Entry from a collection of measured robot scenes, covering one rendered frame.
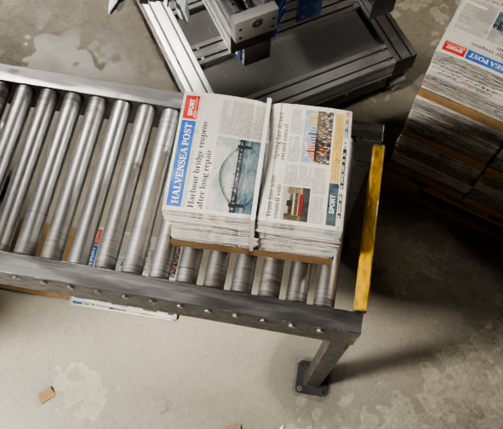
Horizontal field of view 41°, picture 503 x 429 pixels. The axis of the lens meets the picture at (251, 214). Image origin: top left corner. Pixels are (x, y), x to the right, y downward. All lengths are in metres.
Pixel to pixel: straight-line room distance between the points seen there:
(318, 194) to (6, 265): 0.74
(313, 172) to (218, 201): 0.21
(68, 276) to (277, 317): 0.49
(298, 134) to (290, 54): 1.15
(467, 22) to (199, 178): 0.92
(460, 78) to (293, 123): 0.64
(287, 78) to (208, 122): 1.09
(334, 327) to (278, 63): 1.27
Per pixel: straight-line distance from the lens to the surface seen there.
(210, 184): 1.39
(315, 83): 2.49
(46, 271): 1.63
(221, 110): 1.47
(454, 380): 2.43
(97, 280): 1.59
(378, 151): 1.70
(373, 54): 2.60
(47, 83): 1.86
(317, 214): 1.38
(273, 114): 1.48
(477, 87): 1.96
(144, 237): 1.61
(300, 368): 2.33
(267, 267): 1.57
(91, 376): 2.37
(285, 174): 1.41
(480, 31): 1.97
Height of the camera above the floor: 2.29
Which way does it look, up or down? 67 degrees down
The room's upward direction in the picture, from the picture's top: 3 degrees clockwise
